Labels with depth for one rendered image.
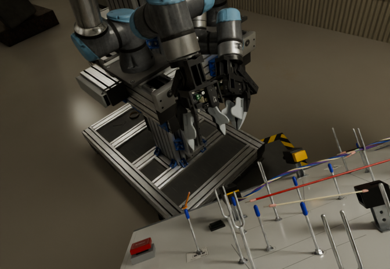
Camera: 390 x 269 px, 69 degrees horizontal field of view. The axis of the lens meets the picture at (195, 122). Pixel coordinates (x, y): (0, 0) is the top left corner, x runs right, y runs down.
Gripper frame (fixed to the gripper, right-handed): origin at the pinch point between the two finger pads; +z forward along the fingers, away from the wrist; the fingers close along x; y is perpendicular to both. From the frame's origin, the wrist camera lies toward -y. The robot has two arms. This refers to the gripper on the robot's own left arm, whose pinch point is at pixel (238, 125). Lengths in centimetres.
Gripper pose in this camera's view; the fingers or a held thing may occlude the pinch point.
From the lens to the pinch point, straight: 85.2
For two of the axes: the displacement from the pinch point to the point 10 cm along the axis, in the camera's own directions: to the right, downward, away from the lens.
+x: 6.6, -1.3, -7.4
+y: -7.5, -0.7, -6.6
